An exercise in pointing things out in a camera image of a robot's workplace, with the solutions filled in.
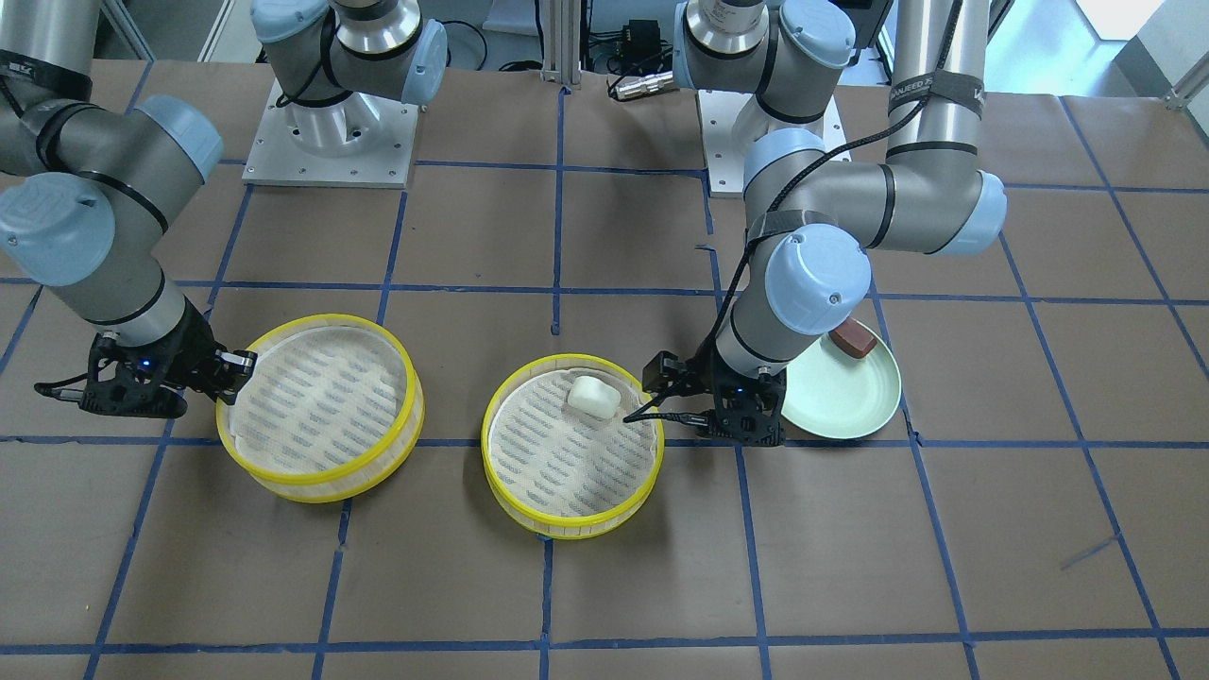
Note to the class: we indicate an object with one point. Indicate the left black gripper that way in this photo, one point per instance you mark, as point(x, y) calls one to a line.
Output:
point(703, 369)

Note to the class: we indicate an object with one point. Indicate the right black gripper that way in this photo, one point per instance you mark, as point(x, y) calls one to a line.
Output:
point(192, 347)

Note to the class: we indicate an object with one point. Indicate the white steamed bun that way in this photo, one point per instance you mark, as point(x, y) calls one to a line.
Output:
point(593, 397)

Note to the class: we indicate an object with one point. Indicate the yellow steamer basket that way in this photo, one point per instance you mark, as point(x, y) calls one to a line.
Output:
point(334, 407)
point(559, 473)

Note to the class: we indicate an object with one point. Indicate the brown bun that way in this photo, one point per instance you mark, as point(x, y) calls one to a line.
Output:
point(854, 339)

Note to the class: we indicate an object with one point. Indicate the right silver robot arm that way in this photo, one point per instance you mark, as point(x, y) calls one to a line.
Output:
point(98, 189)

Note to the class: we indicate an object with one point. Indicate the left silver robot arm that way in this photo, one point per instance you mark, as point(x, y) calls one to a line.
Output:
point(812, 214)

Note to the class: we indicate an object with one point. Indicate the light green plate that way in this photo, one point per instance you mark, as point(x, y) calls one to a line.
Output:
point(831, 395)

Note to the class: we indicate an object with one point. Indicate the black power box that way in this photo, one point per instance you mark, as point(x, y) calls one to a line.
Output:
point(640, 40)

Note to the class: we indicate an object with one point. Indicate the silver cable connector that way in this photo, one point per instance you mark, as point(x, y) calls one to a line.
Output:
point(633, 87)

